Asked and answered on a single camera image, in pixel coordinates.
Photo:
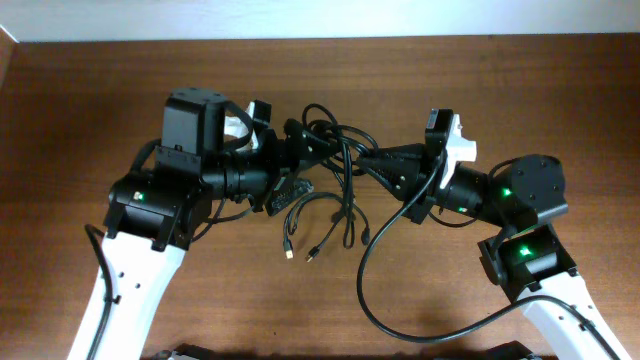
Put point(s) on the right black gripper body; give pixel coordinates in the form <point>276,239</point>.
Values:
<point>426,200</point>

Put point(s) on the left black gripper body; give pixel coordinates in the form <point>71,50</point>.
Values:
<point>275,168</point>

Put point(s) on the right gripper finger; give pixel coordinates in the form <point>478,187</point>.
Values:
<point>400,177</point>
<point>400,153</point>

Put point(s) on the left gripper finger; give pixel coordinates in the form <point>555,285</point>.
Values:
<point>302,145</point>
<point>281,198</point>

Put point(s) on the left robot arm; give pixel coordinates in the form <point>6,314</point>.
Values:
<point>210,149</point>

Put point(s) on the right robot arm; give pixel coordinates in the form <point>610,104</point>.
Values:
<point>521,196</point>

